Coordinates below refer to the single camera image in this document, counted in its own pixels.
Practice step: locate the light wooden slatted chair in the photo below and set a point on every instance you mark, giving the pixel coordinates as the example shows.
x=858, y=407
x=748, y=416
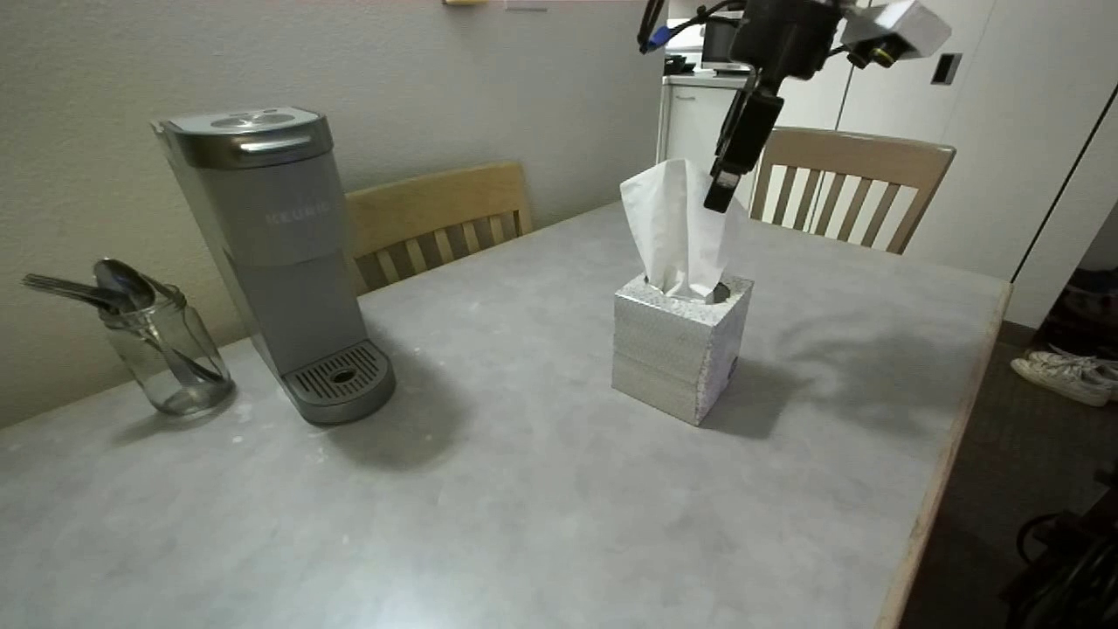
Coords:
x=858, y=157

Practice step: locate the clear glass jar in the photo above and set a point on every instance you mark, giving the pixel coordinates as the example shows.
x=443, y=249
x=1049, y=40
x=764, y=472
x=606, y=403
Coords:
x=176, y=360

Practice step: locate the dark bag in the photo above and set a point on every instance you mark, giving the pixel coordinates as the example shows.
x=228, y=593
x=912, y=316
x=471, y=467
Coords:
x=1089, y=309

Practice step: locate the white cabinet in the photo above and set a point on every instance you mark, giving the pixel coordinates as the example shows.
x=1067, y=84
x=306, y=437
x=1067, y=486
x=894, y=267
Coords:
x=695, y=117

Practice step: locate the white tissue sheet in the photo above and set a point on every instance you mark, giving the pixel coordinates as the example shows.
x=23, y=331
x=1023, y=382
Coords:
x=669, y=220

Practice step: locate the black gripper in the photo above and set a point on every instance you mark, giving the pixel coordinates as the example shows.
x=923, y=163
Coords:
x=789, y=37

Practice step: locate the black microwave oven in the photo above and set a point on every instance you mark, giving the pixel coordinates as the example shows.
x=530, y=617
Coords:
x=723, y=37

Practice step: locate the black equipment base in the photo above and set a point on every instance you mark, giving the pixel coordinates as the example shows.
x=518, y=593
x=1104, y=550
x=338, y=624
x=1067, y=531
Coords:
x=1071, y=559

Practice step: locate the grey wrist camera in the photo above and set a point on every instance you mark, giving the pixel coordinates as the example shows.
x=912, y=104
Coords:
x=903, y=27

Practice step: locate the metal spoon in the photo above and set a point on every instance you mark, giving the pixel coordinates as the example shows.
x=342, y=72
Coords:
x=125, y=281
x=66, y=288

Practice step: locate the black wall switch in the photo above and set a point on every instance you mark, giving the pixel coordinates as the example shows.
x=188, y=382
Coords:
x=946, y=69

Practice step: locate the yellow wooden slatted chair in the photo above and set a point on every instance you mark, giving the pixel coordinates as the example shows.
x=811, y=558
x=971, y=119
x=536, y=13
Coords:
x=431, y=203

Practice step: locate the white sneaker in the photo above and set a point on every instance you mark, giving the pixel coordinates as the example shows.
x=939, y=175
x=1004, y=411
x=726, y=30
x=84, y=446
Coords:
x=1096, y=360
x=1059, y=379

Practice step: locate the grey pod coffee maker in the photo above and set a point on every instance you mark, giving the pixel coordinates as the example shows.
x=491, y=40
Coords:
x=282, y=231

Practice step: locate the grey white tissue box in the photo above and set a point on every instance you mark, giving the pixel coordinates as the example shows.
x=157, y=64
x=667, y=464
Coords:
x=675, y=352

